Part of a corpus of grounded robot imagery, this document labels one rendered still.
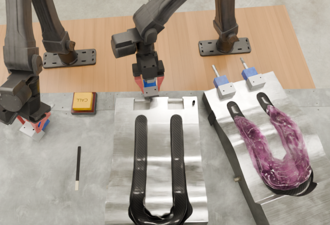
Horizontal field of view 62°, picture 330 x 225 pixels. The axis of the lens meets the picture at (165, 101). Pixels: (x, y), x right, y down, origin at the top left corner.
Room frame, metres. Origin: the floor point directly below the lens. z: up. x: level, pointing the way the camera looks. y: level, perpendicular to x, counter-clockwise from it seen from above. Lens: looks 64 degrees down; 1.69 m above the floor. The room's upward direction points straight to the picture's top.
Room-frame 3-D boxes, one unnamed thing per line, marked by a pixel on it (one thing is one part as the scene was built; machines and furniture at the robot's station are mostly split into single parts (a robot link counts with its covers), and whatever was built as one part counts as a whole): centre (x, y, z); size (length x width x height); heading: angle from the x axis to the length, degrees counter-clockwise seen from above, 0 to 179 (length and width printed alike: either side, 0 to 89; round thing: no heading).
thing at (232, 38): (0.66, -0.23, 0.90); 0.09 x 0.06 x 0.06; 23
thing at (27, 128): (0.35, 0.41, 0.83); 0.13 x 0.05 x 0.05; 152
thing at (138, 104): (0.38, 0.07, 0.87); 0.05 x 0.05 x 0.04; 1
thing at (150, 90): (0.49, 0.05, 0.83); 0.13 x 0.05 x 0.05; 9
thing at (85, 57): (0.61, 0.36, 0.84); 0.20 x 0.07 x 0.08; 95
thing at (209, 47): (0.66, -0.23, 0.84); 0.20 x 0.07 x 0.08; 95
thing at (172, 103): (0.38, -0.03, 0.87); 0.05 x 0.05 x 0.04; 1
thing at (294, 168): (0.24, -0.32, 0.90); 0.26 x 0.18 x 0.08; 18
